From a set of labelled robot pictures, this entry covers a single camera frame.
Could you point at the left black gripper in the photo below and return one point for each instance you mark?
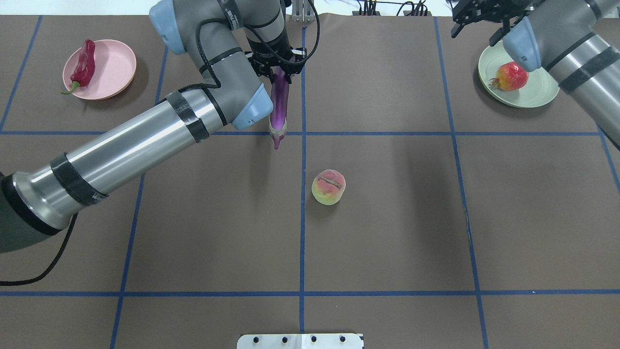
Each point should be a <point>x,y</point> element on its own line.
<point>278,50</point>

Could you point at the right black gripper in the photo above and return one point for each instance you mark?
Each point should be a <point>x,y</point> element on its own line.
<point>505,19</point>

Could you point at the purple eggplant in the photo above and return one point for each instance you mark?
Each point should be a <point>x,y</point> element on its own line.
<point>279,97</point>

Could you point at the red pomegranate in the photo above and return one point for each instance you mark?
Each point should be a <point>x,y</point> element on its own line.
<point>509,77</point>

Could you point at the red chili pepper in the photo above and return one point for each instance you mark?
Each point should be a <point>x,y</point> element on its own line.
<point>84,69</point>

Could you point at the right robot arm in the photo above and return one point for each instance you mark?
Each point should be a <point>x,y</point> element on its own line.
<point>558,36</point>

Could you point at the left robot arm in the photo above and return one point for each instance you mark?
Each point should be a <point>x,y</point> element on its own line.
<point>231,42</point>

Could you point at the light green plate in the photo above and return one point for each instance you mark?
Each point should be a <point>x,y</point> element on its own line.
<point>539,90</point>

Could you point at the peach with slit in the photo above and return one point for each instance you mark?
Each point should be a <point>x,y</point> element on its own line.
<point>328,187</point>

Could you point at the pink plate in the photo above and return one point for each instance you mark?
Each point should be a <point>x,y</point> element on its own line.
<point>115,67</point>

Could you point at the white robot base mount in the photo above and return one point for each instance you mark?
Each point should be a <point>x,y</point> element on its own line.
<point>301,341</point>

